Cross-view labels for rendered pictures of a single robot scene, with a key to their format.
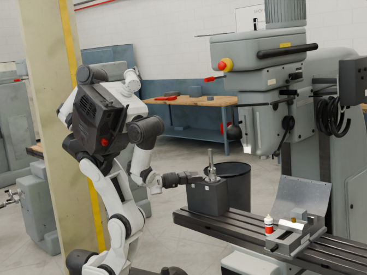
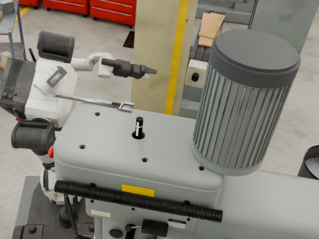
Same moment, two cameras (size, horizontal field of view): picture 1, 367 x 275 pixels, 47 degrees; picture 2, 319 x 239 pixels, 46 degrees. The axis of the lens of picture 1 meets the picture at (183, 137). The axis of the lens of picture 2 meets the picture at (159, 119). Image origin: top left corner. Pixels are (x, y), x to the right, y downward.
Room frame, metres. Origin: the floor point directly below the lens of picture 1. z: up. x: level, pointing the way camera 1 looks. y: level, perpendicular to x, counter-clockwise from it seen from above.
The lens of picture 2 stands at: (1.47, -0.99, 2.59)
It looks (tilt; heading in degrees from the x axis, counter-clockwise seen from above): 39 degrees down; 47
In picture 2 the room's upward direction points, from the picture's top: 7 degrees clockwise
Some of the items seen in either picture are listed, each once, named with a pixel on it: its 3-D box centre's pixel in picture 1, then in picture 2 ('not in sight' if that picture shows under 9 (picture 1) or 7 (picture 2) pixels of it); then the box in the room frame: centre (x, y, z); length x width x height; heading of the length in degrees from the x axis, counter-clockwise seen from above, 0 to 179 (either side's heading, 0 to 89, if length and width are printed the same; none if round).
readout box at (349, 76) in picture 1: (357, 79); not in sight; (1.93, -0.83, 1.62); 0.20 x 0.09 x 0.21; 133
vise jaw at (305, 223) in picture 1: (292, 225); not in sight; (1.80, -0.46, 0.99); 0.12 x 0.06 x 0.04; 45
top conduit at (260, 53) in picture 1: (289, 50); (137, 200); (1.89, -0.51, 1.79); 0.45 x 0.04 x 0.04; 133
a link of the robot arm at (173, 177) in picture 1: (179, 179); not in sight; (2.23, 0.05, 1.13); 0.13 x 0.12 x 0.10; 11
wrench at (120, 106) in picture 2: (214, 34); (94, 101); (1.94, -0.19, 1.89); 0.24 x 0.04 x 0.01; 133
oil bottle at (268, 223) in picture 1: (268, 223); not in sight; (1.91, -0.37, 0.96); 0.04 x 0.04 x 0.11
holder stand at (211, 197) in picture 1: (207, 193); not in sight; (2.30, -0.10, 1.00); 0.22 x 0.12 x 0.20; 49
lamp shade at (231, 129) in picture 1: (234, 131); (67, 215); (1.81, -0.23, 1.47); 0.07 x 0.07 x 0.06
